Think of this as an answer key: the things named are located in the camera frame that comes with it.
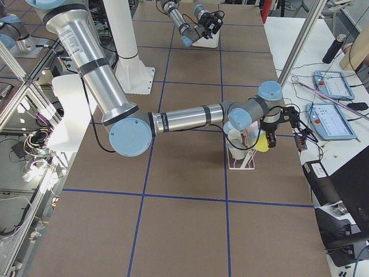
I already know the light blue cup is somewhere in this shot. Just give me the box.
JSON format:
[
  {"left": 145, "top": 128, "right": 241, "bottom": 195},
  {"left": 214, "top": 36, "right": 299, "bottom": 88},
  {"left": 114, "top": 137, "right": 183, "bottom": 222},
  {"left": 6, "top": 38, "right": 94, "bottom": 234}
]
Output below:
[{"left": 223, "top": 121, "right": 234, "bottom": 135}]

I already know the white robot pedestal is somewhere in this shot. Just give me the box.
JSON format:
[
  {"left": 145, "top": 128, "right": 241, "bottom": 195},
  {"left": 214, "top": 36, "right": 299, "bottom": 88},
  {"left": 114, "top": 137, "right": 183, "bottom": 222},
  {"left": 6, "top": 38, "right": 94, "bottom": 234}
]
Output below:
[{"left": 103, "top": 0, "right": 155, "bottom": 95}]

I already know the yellow cup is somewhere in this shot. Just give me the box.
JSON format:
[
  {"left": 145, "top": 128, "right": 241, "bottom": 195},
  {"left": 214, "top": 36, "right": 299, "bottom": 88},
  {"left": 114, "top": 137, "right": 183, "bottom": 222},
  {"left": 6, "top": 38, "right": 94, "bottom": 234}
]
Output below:
[{"left": 254, "top": 132, "right": 269, "bottom": 152}]

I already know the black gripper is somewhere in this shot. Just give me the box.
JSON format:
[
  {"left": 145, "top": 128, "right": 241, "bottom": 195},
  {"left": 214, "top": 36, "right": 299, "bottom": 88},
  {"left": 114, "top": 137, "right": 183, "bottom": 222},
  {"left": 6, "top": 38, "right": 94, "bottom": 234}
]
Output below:
[
  {"left": 263, "top": 106, "right": 318, "bottom": 142},
  {"left": 200, "top": 11, "right": 224, "bottom": 38}
]

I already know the metal grabber rod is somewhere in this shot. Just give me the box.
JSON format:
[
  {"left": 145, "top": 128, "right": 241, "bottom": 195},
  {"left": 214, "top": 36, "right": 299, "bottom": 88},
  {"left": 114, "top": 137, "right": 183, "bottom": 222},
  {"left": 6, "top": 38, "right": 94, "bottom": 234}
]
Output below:
[{"left": 291, "top": 76, "right": 368, "bottom": 120}]

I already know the black water bottle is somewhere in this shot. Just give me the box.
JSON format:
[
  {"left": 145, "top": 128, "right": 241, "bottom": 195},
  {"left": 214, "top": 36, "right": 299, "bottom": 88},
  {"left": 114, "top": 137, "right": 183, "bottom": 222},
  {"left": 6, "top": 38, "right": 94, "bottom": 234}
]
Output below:
[{"left": 322, "top": 34, "right": 347, "bottom": 64}]

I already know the far teach pendant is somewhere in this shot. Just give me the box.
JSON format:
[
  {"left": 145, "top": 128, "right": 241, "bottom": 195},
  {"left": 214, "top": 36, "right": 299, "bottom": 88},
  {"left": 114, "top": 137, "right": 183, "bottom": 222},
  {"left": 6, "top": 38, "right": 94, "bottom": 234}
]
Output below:
[{"left": 313, "top": 70, "right": 355, "bottom": 100}]

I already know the black computer monitor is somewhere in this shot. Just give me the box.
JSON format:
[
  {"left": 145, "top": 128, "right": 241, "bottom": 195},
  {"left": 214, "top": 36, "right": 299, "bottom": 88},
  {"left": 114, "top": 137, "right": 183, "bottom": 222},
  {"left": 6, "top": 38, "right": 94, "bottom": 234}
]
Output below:
[{"left": 314, "top": 147, "right": 369, "bottom": 268}]

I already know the right orange usb hub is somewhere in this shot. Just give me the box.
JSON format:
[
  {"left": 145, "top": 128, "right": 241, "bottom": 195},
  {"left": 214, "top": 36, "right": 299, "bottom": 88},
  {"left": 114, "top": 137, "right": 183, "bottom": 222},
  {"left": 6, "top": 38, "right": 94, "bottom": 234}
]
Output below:
[{"left": 294, "top": 134, "right": 307, "bottom": 152}]

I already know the aluminium frame post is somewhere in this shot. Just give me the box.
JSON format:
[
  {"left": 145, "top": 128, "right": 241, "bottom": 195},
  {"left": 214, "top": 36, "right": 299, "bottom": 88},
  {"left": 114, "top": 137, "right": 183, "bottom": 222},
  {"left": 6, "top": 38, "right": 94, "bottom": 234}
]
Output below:
[{"left": 278, "top": 0, "right": 326, "bottom": 87}]

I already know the near teach pendant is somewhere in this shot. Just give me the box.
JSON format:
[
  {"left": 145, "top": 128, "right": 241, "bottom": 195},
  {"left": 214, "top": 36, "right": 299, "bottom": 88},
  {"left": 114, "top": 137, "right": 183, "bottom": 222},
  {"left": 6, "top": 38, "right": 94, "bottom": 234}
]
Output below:
[{"left": 306, "top": 103, "right": 357, "bottom": 141}]

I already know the white wire cup rack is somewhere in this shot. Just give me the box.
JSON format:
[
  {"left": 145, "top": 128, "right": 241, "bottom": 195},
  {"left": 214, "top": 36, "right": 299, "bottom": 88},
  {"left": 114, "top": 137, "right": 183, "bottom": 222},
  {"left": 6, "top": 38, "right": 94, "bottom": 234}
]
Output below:
[{"left": 227, "top": 123, "right": 258, "bottom": 170}]

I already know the black labelled box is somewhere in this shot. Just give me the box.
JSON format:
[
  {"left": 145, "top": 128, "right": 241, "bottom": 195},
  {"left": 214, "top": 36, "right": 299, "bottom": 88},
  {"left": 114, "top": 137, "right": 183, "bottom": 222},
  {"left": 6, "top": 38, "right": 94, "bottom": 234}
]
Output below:
[{"left": 302, "top": 160, "right": 341, "bottom": 205}]

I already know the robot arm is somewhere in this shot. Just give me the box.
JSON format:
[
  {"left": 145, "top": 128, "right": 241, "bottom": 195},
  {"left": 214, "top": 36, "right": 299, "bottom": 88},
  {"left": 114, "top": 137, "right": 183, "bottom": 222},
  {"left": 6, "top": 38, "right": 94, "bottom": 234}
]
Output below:
[
  {"left": 30, "top": 1, "right": 312, "bottom": 157},
  {"left": 156, "top": 1, "right": 225, "bottom": 47}
]

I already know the teach pendant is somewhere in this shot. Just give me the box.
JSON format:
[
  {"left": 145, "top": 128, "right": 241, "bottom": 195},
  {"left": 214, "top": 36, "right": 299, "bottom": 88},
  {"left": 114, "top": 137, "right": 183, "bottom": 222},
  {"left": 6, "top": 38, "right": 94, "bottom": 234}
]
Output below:
[
  {"left": 313, "top": 70, "right": 355, "bottom": 100},
  {"left": 306, "top": 103, "right": 357, "bottom": 141}
]

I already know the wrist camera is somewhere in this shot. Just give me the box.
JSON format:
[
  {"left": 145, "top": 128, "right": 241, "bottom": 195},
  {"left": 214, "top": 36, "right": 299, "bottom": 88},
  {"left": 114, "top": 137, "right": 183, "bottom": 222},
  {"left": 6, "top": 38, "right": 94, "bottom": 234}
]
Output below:
[{"left": 265, "top": 131, "right": 277, "bottom": 148}]

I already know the cream white cup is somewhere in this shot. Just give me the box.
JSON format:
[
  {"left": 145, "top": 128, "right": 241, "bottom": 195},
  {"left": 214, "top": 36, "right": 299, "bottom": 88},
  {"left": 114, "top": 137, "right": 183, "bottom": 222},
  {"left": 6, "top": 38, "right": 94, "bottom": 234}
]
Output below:
[{"left": 228, "top": 129, "right": 245, "bottom": 149}]

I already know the cream plastic tray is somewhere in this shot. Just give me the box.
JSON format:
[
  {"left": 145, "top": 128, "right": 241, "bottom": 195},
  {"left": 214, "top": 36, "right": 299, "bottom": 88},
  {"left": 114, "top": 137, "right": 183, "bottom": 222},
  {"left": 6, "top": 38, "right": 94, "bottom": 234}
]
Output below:
[{"left": 193, "top": 31, "right": 220, "bottom": 48}]

